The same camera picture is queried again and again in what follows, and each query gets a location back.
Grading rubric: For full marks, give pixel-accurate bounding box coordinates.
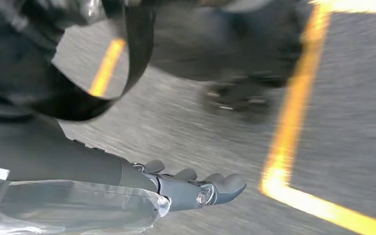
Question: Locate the yellow floor tape square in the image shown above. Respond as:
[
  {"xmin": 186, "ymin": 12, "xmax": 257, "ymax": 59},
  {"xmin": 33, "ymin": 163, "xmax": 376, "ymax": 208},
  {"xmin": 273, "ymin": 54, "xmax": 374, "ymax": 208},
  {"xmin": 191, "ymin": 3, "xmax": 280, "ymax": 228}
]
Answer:
[{"xmin": 259, "ymin": 0, "xmax": 376, "ymax": 235}]

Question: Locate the black strap loop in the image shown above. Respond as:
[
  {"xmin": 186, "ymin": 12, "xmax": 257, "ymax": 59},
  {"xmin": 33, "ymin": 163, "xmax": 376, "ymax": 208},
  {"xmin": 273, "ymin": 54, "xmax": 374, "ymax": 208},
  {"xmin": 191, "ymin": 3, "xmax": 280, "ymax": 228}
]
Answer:
[{"xmin": 29, "ymin": 0, "xmax": 155, "ymax": 122}]

